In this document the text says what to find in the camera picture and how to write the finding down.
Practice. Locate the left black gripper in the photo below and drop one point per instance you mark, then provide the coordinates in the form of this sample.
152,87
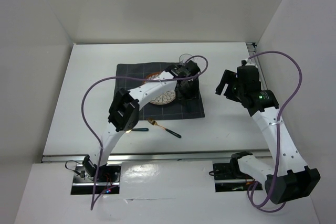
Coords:
193,94

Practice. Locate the floral plate orange rim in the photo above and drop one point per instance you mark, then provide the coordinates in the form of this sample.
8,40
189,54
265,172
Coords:
164,98

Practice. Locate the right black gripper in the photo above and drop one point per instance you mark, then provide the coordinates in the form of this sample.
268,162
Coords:
229,77

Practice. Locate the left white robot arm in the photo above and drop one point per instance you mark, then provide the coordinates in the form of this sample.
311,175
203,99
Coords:
124,111

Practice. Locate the gold fork green handle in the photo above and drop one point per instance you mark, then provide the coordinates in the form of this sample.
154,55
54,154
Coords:
154,123

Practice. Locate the gold knife green handle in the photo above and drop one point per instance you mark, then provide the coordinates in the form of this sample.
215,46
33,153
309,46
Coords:
143,129

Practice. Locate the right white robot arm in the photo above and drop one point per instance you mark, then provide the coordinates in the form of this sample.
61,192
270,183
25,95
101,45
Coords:
290,178

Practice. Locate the aluminium rail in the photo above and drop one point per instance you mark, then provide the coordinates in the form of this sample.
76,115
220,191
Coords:
252,50
172,156

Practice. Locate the aluminium right rail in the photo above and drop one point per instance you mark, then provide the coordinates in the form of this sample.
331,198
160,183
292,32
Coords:
252,50

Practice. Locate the aluminium front rail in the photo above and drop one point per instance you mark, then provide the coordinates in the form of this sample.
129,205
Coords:
172,156

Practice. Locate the clear drinking glass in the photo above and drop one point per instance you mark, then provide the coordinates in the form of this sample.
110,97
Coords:
185,58

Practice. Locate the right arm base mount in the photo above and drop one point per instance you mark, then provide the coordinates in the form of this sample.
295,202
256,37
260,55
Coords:
226,180

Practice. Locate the dark grey checked cloth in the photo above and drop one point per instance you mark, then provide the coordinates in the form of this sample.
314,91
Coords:
192,109

